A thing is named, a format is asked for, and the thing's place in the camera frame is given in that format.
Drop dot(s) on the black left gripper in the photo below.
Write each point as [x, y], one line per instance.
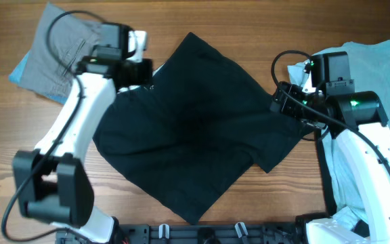
[147, 77]

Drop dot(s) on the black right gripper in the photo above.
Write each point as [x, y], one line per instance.
[288, 106]

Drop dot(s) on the black shorts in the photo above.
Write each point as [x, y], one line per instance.
[186, 139]

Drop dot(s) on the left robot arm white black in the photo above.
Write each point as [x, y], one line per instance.
[51, 184]

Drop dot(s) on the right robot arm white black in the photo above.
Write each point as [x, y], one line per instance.
[359, 124]

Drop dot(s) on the folded grey shorts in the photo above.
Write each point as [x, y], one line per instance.
[56, 49]

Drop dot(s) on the light blue t-shirt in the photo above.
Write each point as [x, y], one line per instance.
[370, 69]

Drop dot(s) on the folded light blue cloth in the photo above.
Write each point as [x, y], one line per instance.
[17, 77]

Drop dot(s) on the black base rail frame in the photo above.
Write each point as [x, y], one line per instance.
[238, 233]

